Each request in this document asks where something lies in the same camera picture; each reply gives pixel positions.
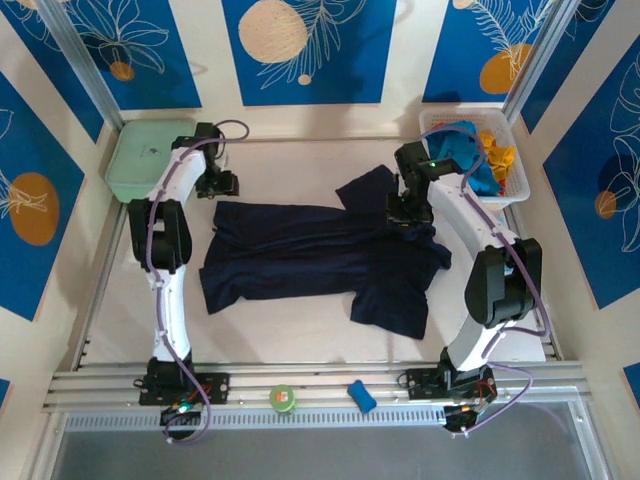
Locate navy blue t-shirt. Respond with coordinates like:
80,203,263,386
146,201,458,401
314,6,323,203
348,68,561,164
198,164,454,341

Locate bright blue t-shirt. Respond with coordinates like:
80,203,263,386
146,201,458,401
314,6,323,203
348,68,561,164
424,119,504,196

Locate yellow orange t-shirt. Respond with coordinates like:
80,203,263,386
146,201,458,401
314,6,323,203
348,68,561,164
477,128,517,194

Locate white plastic basket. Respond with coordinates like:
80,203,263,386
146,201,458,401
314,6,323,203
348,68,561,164
418,108,532,205

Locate blue bone-shaped toy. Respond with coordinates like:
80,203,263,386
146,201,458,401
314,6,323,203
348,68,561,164
347,379,377,414

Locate green tape roll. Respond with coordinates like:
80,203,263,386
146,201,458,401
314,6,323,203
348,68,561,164
268,383,297,414

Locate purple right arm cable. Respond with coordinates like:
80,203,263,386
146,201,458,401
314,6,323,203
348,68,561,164
418,124,554,441

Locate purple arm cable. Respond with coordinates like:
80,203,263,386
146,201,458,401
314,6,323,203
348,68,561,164
142,118,250,448
418,124,554,441

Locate blue floral wall panel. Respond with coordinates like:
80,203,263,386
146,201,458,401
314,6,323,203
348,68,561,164
49,0,204,112
0,69,87,324
222,0,399,107
542,34,640,311
422,0,559,105

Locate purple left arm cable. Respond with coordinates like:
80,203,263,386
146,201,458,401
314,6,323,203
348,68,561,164
142,118,250,448

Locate aluminium frame post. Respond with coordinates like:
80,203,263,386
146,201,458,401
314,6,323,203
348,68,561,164
37,0,126,132
502,0,576,126

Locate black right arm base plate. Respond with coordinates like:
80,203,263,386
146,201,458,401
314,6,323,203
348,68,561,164
405,367,497,402

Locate aluminium frame rail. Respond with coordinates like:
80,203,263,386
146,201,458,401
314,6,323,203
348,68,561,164
42,360,586,414

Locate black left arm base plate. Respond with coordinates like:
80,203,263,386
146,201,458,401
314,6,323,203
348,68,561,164
137,372,231,407

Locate perforated grey cable duct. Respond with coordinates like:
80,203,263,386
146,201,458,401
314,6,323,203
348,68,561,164
64,404,447,434

